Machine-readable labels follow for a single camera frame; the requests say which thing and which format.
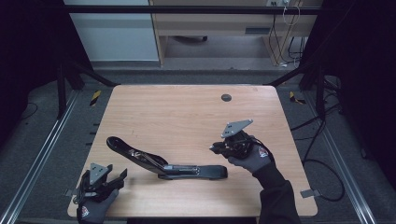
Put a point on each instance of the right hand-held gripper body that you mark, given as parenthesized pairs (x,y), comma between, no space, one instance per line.
(238,144)

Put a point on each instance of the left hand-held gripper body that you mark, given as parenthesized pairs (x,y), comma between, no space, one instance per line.
(96,183)

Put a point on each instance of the person's right hand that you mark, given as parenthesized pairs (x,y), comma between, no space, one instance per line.
(253,161)

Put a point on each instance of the person's left hand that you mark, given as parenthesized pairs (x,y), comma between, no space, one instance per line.
(95,211)

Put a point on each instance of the round dark table grommet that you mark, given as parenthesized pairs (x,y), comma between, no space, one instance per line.
(226,97)

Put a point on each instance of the black metal stand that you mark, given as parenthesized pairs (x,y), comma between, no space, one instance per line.
(319,93)
(62,93)

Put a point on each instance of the dark elongated object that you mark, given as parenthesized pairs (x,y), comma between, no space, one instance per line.
(190,39)

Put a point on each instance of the light wooden desk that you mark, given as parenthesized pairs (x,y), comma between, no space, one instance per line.
(218,21)

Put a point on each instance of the white cabinet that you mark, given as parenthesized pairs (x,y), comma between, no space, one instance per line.
(115,37)

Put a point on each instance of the black horizontal bar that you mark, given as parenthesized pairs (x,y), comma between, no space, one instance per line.
(186,9)

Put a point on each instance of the black curtain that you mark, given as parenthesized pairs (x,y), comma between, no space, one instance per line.
(28,46)
(364,62)

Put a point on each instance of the grey table bracket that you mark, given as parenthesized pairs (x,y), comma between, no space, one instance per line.
(309,193)
(70,193)

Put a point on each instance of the aluminium floor rail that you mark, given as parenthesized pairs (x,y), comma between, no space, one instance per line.
(342,168)
(37,161)

